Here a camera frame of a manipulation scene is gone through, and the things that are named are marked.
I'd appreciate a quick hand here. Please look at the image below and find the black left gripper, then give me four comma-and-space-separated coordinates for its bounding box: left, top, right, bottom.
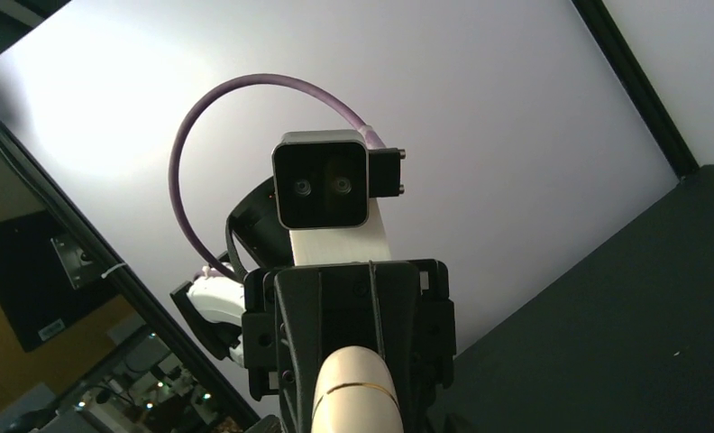
242, 259, 456, 432

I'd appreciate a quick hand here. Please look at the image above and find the black right frame post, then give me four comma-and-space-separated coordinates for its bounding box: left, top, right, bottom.
572, 0, 700, 180

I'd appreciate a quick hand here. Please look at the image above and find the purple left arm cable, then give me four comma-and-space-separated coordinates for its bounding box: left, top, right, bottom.
168, 73, 387, 282

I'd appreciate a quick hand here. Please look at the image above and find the beige earbud charging case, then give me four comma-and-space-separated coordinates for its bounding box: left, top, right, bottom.
311, 345, 404, 433

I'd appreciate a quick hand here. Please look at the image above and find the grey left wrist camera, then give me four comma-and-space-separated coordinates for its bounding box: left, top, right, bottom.
271, 130, 406, 230

